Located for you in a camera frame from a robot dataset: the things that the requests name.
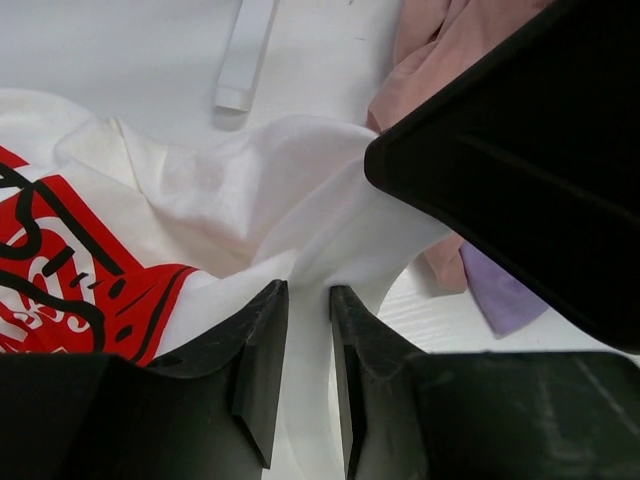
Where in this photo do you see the pink t-shirt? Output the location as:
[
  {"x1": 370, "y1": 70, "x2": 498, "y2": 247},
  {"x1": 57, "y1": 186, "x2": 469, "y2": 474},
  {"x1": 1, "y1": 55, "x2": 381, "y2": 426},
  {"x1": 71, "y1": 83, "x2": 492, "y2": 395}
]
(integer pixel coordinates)
[{"x1": 365, "y1": 0, "x2": 556, "y2": 293}]

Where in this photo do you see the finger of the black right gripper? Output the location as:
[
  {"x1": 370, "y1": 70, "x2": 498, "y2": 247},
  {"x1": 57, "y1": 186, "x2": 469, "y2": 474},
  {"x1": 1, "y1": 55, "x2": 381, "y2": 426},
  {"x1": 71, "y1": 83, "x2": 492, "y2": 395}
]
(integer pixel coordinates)
[{"x1": 364, "y1": 1, "x2": 639, "y2": 353}]

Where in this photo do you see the white red printed t-shirt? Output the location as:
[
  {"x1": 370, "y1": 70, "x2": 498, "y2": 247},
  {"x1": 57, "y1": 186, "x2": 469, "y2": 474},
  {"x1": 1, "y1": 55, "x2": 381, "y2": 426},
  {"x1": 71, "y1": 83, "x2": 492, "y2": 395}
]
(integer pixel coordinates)
[{"x1": 1, "y1": 89, "x2": 448, "y2": 479}]

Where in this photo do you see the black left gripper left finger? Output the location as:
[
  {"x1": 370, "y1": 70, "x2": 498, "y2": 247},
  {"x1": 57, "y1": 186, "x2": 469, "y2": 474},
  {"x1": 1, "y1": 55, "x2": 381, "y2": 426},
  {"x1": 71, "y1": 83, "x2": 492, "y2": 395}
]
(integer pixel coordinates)
[{"x1": 148, "y1": 280, "x2": 289, "y2": 469}]

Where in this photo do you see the white clothes rack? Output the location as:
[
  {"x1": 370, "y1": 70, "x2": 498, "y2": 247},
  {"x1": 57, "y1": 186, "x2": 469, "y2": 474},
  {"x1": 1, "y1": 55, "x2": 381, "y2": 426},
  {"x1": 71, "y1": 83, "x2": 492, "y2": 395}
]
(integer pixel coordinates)
[{"x1": 214, "y1": 0, "x2": 279, "y2": 112}]

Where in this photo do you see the lilac t-shirt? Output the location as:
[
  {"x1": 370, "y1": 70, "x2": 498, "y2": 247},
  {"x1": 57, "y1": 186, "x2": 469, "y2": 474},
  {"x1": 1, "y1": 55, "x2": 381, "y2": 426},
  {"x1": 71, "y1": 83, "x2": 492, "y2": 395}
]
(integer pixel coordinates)
[{"x1": 461, "y1": 242, "x2": 549, "y2": 338}]

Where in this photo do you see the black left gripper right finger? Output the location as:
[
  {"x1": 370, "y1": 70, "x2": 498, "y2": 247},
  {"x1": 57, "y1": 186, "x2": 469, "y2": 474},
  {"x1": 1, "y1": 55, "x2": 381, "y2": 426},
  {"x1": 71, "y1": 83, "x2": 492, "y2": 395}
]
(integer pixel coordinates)
[{"x1": 329, "y1": 286, "x2": 428, "y2": 479}]

